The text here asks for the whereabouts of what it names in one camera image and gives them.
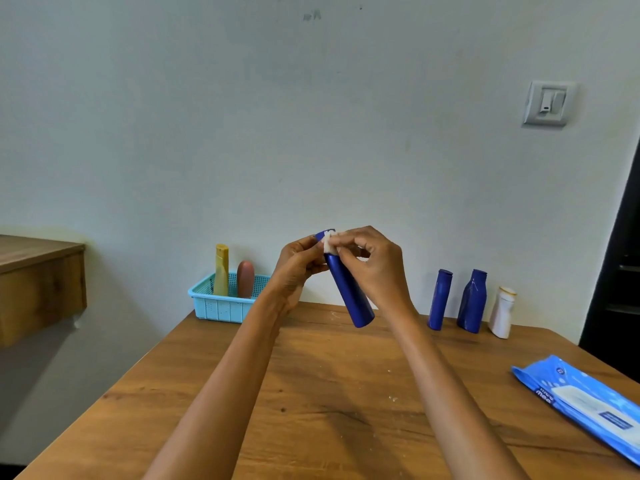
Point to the person's right hand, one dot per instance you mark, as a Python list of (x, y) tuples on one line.
[(380, 274)]

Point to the person's left hand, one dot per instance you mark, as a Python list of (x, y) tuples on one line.
[(295, 272)]

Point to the slim dark blue bottle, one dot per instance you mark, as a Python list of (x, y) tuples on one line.
[(440, 299), (352, 294)]

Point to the white wipe cloth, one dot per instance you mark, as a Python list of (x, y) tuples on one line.
[(329, 242)]

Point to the pink bottle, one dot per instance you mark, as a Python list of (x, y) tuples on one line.
[(245, 279)]

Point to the beige bottle with white cap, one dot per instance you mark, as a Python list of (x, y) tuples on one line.
[(221, 284)]

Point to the yellow bottle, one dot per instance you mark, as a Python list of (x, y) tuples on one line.
[(222, 252)]

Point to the light blue plastic basket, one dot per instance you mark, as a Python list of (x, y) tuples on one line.
[(220, 307)]

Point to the wide dark blue bottle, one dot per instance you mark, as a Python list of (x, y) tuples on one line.
[(472, 302)]

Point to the blue wet wipes pack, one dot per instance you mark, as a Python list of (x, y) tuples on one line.
[(550, 382)]

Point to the person's left forearm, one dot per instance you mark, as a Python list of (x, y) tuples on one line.
[(220, 399)]

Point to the person's right forearm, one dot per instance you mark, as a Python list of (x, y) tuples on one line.
[(455, 399)]

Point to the wooden table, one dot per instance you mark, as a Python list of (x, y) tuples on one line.
[(340, 399)]

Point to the black door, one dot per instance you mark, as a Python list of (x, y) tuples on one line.
[(615, 294)]

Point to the wooden side desk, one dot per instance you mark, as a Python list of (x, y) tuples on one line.
[(40, 289)]

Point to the grey wall light switch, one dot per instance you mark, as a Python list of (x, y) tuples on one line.
[(547, 103)]

